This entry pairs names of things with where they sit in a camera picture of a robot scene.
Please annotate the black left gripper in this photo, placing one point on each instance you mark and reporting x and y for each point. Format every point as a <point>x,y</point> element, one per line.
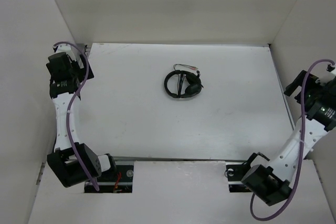
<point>83,71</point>

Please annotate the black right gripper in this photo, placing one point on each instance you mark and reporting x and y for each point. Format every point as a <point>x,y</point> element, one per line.
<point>298,81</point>

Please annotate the black headset with microphone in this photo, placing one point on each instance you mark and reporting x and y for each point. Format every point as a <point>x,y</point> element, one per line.
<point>188,84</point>

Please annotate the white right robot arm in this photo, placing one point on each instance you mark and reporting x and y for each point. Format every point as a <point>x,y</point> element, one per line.
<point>271,182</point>

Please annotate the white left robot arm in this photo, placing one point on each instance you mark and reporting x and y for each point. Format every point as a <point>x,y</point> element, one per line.
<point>71,160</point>

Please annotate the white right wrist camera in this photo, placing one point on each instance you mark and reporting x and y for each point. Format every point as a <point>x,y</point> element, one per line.
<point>328,76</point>

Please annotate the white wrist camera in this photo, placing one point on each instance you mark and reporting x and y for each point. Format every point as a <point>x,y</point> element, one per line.
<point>328,76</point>
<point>74,52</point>

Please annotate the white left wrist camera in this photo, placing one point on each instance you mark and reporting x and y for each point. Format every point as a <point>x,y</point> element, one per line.
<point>74,52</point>

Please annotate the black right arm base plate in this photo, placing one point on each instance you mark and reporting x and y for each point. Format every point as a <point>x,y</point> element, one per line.
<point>234,173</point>

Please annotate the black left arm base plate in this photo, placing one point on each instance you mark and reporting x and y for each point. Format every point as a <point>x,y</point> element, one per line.
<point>120,182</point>

